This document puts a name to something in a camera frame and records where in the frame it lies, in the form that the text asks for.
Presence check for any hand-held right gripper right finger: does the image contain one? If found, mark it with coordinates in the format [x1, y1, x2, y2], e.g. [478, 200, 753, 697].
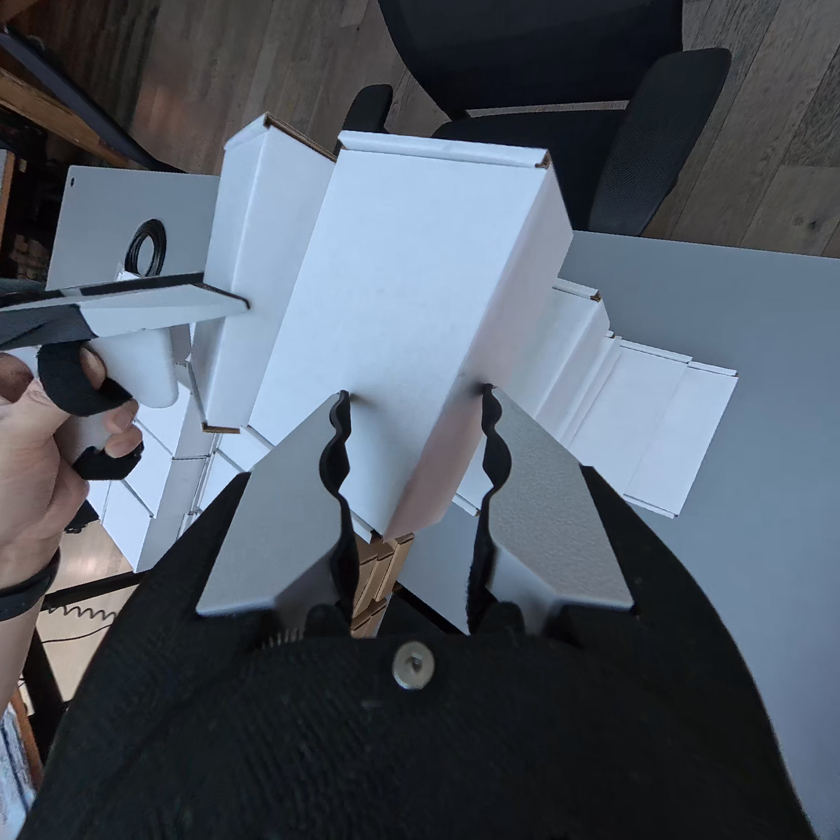
[466, 383, 636, 636]

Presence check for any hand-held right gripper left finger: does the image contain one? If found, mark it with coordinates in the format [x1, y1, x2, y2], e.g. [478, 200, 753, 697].
[196, 390, 361, 636]

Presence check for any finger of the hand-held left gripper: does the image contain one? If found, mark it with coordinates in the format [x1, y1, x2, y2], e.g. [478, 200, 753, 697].
[46, 272, 206, 298]
[62, 272, 252, 337]

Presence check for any person's left forearm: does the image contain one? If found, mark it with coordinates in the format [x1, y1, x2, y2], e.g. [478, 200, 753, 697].
[0, 594, 50, 713]

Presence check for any person's left hand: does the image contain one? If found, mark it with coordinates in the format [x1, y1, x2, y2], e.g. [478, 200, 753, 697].
[0, 348, 142, 592]

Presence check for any stack of brown cardboard boxes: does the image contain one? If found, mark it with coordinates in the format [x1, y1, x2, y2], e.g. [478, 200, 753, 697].
[351, 532, 416, 637]

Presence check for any stack of white boxes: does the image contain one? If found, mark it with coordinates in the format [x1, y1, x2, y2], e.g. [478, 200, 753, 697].
[85, 328, 277, 572]

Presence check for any wooden table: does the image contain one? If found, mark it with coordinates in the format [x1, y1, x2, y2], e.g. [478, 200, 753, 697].
[0, 26, 165, 173]

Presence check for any black wristband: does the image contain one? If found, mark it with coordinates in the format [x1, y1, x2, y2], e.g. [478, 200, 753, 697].
[0, 550, 61, 622]

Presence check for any black office chair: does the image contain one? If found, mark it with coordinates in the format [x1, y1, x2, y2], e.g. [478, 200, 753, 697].
[341, 0, 732, 237]

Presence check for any black coiled cable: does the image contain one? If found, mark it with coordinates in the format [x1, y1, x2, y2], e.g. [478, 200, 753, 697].
[128, 220, 168, 273]

